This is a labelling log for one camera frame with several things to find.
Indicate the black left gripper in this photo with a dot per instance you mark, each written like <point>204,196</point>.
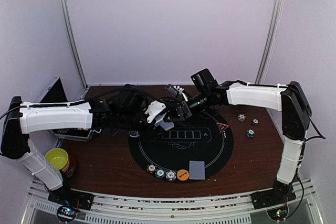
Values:
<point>151,132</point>

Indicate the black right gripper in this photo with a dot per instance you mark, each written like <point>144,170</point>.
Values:
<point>182,109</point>

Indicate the grey card deck box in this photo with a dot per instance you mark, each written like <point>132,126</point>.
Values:
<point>159,122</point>

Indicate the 100 chips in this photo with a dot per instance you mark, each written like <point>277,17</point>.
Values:
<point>151,169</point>

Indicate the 50 chips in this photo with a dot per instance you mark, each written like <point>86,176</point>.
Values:
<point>160,173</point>

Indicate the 10 chips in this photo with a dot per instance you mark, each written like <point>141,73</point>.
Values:
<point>170,175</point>

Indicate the orange big blind button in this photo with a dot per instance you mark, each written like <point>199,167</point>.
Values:
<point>182,175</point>

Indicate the blue-backed playing cards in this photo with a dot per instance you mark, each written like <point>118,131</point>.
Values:
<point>196,170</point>

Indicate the blue white 10 chip stack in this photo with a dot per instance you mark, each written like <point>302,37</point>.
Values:
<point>241,117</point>

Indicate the green blue 50 chip stack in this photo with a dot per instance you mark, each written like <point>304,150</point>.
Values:
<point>250,133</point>

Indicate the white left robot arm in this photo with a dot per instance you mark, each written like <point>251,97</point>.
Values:
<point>24,120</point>

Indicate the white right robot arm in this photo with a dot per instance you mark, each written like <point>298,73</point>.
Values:
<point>287,100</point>

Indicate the clear round dealer button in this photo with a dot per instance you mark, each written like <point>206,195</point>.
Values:
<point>134,134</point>

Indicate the round black poker mat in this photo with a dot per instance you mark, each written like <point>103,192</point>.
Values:
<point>196,139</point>

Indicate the red black 100 chip stack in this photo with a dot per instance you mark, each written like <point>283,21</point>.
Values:
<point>255,121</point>

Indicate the yellow-green bowl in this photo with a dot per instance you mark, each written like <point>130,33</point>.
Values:
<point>59,158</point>

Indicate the aluminium poker case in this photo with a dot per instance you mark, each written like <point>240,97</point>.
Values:
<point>54,92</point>

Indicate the aluminium front rail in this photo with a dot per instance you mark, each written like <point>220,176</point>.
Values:
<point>233,208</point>

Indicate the right aluminium frame post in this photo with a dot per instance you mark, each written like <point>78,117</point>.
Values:
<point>270,41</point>

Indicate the aluminium frame post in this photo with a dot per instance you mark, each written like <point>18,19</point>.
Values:
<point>72,43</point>
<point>270,41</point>

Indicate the left aluminium frame post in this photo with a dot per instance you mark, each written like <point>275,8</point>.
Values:
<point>72,43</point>

